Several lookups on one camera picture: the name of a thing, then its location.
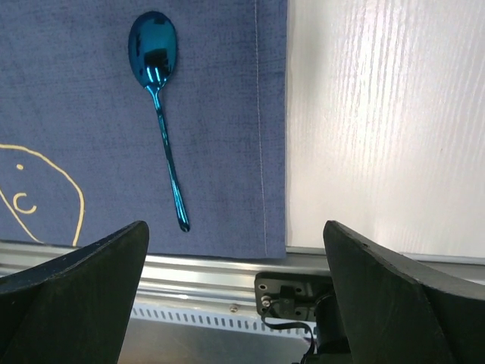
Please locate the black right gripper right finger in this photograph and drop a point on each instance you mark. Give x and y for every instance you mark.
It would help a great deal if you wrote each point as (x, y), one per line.
(397, 310)

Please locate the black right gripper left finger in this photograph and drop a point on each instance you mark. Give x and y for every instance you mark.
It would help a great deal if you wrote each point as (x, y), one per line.
(74, 308)

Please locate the blue cloth placemat with fish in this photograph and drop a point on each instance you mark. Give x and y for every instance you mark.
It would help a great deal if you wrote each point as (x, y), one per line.
(81, 149)

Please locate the blue metallic spoon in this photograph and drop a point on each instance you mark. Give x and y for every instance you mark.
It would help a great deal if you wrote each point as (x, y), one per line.
(152, 53)

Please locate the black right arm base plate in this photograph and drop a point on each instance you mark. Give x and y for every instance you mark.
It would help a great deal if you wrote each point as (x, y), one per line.
(289, 295)

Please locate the perforated grey cable duct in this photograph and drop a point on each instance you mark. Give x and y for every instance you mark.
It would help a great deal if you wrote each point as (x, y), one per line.
(204, 319)

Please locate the aluminium front rail frame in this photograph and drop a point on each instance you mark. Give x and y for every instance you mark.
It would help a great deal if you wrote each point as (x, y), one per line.
(224, 286)

